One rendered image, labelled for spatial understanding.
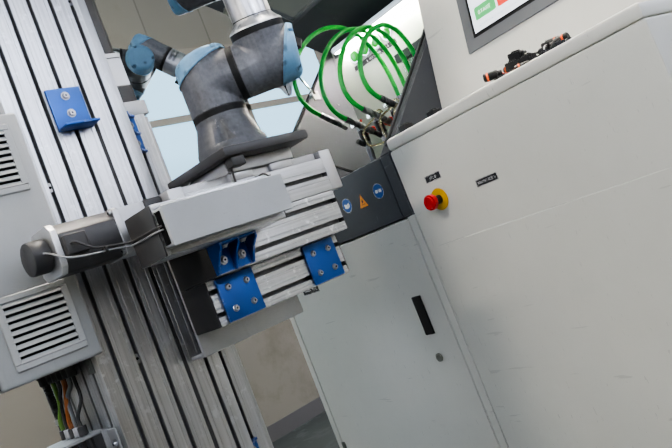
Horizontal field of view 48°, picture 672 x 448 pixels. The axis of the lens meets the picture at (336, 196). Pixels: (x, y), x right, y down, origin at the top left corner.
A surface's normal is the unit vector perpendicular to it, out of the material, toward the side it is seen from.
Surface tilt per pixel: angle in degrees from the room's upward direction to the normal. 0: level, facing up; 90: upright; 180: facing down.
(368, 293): 90
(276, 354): 90
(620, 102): 90
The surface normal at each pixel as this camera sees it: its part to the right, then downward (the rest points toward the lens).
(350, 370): -0.75, 0.25
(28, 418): 0.63, -0.30
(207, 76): -0.04, -0.06
